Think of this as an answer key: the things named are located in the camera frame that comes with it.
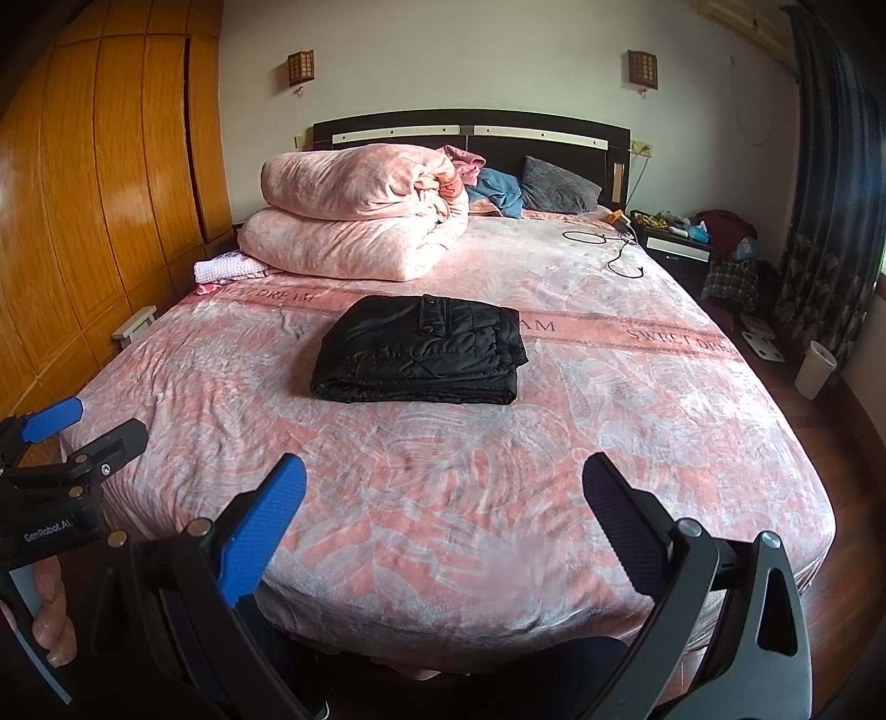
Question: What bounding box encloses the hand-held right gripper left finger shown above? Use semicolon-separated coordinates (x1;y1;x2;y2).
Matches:
90;453;333;720

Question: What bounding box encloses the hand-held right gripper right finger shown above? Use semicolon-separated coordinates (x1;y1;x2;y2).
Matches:
581;451;814;720

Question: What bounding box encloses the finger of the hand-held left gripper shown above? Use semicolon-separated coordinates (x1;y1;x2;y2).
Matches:
62;417;150;486
0;397;85;476

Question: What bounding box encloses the black padded jacket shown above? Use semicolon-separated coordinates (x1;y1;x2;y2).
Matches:
309;294;528;406

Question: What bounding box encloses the person's left hand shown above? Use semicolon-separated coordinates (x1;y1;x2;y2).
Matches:
29;557;79;669

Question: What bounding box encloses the small white bench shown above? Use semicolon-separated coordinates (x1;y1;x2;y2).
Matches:
112;305;159;347

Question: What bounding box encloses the pink floral bed blanket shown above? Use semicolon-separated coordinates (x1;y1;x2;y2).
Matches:
59;211;838;666

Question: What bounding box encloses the folded pink white cloth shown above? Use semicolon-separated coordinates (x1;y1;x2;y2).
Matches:
192;253;270;295

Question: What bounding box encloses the white waste bin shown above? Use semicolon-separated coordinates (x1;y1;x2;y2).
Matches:
794;339;838;400

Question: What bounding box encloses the wooden wardrobe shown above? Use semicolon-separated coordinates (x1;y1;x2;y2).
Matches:
0;0;233;423

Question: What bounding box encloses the plaid cloth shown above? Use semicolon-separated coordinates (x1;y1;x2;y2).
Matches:
702;258;763;309

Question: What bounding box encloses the black white nightstand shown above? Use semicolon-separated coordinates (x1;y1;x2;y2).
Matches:
626;208;715;295

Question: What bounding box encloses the teal white packet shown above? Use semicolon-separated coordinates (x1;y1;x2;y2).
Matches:
664;211;710;242

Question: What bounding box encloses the dark red cloth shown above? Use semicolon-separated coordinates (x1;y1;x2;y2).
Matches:
696;209;759;260

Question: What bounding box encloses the grey pillow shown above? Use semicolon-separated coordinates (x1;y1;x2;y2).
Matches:
521;156;603;214

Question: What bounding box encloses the folded pink quilt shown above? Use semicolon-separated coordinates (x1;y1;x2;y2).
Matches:
237;144;472;281

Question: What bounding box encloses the blue cloth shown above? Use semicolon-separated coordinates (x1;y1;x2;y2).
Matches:
465;167;526;219

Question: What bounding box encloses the dark wooden headboard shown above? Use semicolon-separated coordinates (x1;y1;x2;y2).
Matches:
311;109;634;209

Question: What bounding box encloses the pink garment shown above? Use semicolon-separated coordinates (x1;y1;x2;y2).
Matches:
443;144;487;187

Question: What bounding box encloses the dark patterned curtain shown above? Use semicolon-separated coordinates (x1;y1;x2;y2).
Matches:
771;3;886;347

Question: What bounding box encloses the black cable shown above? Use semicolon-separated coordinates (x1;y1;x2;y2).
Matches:
562;227;648;279

